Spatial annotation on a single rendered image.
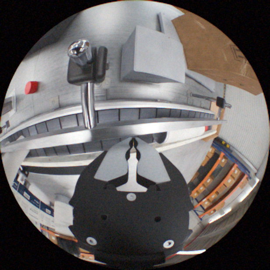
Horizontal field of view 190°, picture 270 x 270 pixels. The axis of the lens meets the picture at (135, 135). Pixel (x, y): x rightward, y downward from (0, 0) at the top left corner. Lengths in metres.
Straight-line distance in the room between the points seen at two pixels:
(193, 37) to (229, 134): 3.75
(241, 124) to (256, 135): 0.90
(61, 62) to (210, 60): 0.36
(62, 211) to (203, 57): 0.65
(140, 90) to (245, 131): 3.88
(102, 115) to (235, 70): 0.31
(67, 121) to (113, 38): 0.22
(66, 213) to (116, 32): 0.58
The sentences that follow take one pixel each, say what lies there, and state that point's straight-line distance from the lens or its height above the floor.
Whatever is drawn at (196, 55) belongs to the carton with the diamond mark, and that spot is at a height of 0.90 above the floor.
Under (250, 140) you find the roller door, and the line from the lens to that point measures 3.98.
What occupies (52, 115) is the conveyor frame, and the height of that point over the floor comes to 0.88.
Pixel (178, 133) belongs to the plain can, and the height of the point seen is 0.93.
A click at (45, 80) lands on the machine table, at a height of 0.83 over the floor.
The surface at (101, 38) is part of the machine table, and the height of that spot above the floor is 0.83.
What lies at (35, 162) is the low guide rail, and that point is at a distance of 0.24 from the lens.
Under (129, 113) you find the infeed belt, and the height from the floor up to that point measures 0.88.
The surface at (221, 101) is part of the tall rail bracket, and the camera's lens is 0.28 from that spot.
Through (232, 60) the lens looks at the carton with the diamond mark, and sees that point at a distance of 0.26.
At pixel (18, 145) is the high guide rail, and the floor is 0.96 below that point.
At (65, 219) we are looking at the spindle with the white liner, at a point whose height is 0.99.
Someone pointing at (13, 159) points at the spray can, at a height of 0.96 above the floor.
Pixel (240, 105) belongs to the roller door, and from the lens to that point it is 4.06.
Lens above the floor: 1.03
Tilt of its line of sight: 56 degrees down
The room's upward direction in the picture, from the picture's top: 143 degrees clockwise
